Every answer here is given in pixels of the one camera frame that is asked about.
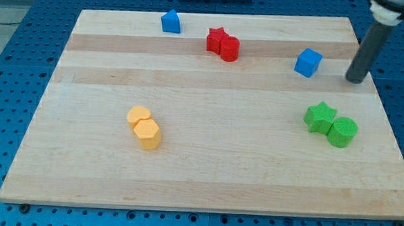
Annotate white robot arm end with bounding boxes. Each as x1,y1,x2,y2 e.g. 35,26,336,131
367,0,404,26

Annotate yellow heart block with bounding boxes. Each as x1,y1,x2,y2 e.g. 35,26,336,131
126,105,152,130

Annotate red cylinder block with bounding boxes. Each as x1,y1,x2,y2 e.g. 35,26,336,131
220,36,240,62

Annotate green cylinder block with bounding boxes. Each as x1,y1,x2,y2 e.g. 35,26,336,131
327,117,358,148

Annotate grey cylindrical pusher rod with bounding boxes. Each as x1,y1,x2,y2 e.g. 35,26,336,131
345,18,396,86

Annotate wooden board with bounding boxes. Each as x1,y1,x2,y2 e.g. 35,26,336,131
0,10,404,220

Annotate green star block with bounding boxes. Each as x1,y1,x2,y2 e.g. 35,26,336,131
303,102,337,135

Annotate red star block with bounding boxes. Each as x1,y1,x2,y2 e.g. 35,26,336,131
206,27,229,55

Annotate blue triangular block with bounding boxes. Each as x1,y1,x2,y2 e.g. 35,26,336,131
161,9,181,34

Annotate yellow hexagon block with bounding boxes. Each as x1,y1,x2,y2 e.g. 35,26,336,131
133,119,162,150

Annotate blue cube block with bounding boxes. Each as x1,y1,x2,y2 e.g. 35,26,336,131
294,48,323,78

